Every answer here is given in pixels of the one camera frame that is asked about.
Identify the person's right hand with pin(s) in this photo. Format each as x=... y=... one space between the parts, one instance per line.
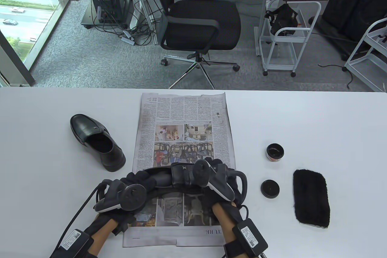
x=239 y=185

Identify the person's left hand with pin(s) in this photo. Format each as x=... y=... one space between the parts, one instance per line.
x=142 y=181

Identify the black shoe polish lid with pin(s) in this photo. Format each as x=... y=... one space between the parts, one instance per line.
x=270 y=189

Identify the black leather shoe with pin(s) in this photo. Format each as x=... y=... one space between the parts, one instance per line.
x=178 y=176
x=96 y=143

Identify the shoe polish jar red label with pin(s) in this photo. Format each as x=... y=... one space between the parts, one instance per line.
x=274 y=152

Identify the black fuzzy cloth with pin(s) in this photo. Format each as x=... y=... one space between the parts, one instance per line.
x=311 y=199

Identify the printed newspaper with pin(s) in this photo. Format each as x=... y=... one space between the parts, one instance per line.
x=181 y=112

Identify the person's right forearm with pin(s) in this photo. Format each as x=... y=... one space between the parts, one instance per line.
x=225 y=221

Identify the person's left forearm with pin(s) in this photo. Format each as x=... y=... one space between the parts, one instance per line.
x=99 y=238

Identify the white wheeled cart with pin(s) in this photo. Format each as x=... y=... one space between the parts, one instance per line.
x=279 y=58

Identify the white power strip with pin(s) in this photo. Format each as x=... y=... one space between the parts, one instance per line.
x=128 y=40

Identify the black office chair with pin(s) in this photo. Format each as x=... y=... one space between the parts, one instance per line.
x=205 y=22

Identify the white shelf cart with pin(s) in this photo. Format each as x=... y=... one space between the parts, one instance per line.
x=367 y=70

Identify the black bag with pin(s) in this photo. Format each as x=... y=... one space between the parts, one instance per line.
x=284 y=17

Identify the glass window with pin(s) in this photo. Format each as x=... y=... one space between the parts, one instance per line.
x=24 y=13

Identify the black fabric screen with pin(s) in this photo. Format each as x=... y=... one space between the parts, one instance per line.
x=353 y=4

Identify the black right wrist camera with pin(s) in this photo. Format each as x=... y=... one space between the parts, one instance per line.
x=249 y=236

